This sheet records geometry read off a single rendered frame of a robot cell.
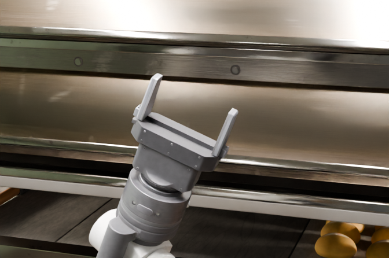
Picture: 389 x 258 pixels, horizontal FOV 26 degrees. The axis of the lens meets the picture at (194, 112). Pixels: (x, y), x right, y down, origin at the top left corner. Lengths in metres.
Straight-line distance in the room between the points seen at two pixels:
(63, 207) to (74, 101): 0.51
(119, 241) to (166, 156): 0.13
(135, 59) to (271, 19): 0.33
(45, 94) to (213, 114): 0.41
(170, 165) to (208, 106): 0.78
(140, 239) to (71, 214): 1.23
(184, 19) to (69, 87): 0.34
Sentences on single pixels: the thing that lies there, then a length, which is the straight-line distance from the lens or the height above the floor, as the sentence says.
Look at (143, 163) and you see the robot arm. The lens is 1.10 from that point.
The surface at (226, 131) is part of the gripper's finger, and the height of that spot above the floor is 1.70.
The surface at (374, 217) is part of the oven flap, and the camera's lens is 1.69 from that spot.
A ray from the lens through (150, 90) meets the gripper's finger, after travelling 1.08.
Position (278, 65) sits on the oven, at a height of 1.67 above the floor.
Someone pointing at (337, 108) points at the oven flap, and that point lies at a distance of 1.81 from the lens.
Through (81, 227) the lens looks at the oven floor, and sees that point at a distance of 2.26.
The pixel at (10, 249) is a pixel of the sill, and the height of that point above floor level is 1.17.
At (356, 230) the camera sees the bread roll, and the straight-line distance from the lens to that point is 2.15.
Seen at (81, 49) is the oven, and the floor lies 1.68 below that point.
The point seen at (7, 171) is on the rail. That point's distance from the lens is 1.93.
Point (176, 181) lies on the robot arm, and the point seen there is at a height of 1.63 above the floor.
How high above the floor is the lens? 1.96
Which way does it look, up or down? 12 degrees down
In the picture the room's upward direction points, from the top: straight up
